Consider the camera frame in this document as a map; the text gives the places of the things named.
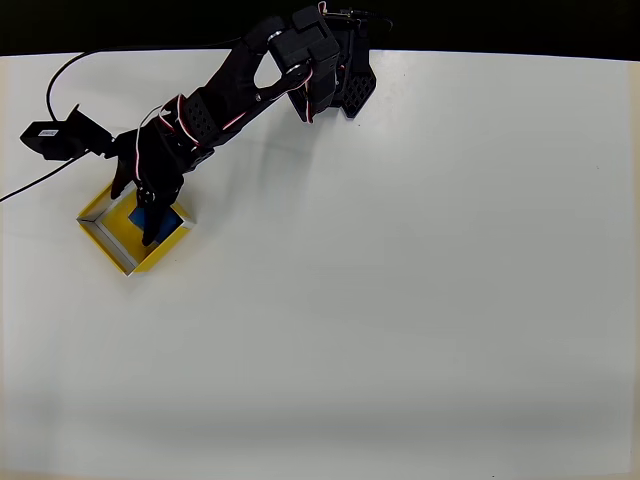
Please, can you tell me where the blue block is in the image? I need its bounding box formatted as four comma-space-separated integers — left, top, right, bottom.
127, 204, 183, 246

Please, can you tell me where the black camera cable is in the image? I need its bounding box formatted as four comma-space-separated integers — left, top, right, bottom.
45, 36, 247, 123

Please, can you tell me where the yellow square tray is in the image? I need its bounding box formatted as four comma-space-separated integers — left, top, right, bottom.
75, 180, 196, 277

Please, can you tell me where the red white servo wire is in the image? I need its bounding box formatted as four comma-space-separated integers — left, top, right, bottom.
219, 58, 322, 132
132, 93, 202, 187

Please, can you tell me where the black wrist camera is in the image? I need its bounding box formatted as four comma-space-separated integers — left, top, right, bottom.
19, 103, 117, 163

